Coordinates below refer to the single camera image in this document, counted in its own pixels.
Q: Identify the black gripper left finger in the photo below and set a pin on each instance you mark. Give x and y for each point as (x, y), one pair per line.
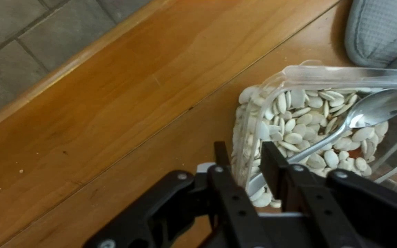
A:
(227, 193)

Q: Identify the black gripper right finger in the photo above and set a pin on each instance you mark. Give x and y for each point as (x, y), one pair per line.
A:
(300, 193)

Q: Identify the white seeds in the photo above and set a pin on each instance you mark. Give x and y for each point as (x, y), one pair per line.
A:
(300, 128)

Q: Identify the metal spoon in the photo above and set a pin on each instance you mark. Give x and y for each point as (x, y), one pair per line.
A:
(378, 107)

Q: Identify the clear bag of white beans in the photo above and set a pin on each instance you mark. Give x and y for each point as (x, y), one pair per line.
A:
(300, 75)

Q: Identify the grey quilted cloth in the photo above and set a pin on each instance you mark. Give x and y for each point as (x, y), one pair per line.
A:
(383, 31)

